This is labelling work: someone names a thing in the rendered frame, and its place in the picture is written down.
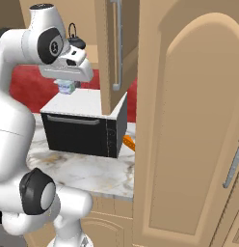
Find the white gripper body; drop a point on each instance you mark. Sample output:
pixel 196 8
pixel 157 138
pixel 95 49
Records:
pixel 68 71

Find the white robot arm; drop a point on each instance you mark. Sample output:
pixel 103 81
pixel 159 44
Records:
pixel 12 128

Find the black kettle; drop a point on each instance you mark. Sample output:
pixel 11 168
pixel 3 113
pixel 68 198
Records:
pixel 76 40

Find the tan open cabinet door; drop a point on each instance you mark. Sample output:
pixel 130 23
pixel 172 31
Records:
pixel 105 64

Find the black and white microwave oven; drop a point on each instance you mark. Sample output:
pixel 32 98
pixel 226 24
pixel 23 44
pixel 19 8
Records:
pixel 83 128

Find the orange carrot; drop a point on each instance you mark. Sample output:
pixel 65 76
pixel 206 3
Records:
pixel 129 143

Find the large tan arched cabinet door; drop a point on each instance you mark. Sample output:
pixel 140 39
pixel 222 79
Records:
pixel 189 128

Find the tan base cabinet door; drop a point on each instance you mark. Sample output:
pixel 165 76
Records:
pixel 108 222

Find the tan narrow cabinet door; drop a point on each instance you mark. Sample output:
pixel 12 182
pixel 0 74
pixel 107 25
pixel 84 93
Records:
pixel 235 225

